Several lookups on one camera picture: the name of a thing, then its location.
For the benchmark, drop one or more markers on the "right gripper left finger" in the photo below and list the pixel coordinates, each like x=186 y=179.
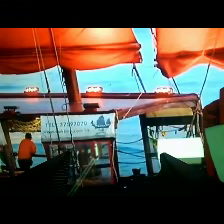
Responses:
x=53 y=176

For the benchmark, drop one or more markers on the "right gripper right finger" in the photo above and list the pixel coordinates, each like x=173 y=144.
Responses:
x=178 y=176

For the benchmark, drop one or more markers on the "pale green garment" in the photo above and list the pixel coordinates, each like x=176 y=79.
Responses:
x=215 y=151

